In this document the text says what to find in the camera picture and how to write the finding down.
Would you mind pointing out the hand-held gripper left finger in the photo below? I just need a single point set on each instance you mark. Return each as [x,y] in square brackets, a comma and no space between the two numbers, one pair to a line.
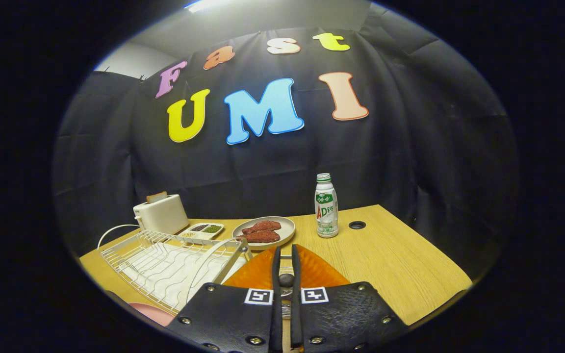
[233,318]

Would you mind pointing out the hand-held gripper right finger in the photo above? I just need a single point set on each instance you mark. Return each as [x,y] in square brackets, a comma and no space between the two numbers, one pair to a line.
[341,318]

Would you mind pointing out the pink plate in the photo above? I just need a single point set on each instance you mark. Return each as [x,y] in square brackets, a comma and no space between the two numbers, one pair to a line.
[152,314]

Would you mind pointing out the beige plate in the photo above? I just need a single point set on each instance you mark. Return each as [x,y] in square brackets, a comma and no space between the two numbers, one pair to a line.
[287,228]

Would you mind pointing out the white drip tray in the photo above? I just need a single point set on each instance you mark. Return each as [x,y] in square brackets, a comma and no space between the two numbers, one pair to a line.
[165,269]

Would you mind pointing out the red meat slice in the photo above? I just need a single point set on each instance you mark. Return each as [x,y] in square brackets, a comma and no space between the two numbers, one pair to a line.
[260,237]
[263,226]

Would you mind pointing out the divided tray of beans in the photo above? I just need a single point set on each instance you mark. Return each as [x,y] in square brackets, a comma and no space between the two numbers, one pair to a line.
[204,229]

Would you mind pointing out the white drink bottle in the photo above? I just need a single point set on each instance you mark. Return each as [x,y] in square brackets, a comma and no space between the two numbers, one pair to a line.
[326,206]

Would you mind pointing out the white toaster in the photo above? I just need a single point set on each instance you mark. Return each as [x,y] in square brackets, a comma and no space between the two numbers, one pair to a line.
[162,215]

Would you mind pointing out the toast slice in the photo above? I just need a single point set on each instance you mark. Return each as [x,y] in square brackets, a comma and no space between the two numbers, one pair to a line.
[156,197]

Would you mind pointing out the black backdrop cloth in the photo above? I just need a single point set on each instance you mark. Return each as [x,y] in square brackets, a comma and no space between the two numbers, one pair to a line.
[410,147]

